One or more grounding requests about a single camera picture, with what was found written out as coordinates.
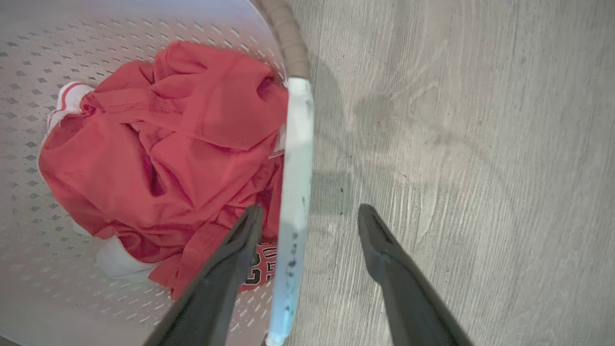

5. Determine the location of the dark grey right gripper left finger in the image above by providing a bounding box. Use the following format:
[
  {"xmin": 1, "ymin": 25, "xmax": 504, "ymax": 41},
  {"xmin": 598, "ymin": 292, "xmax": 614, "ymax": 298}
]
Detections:
[{"xmin": 144, "ymin": 205, "xmax": 264, "ymax": 346}]

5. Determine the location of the red basketball jersey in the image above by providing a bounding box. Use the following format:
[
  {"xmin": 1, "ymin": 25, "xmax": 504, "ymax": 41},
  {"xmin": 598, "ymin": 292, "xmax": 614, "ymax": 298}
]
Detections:
[{"xmin": 38, "ymin": 41, "xmax": 290, "ymax": 299}]

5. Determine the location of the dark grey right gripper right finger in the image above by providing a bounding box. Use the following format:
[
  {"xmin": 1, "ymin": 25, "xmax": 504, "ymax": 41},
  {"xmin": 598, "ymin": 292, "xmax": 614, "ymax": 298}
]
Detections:
[{"xmin": 357, "ymin": 204, "xmax": 476, "ymax": 346}]

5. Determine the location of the white perforated laundry basket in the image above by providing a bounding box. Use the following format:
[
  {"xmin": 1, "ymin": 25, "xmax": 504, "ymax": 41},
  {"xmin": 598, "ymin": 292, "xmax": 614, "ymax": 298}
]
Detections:
[{"xmin": 0, "ymin": 0, "xmax": 315, "ymax": 346}]

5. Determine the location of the white garment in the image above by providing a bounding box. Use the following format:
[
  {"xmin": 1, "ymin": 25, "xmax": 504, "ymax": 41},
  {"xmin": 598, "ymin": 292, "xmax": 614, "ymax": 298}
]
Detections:
[{"xmin": 96, "ymin": 235, "xmax": 159, "ymax": 283}]

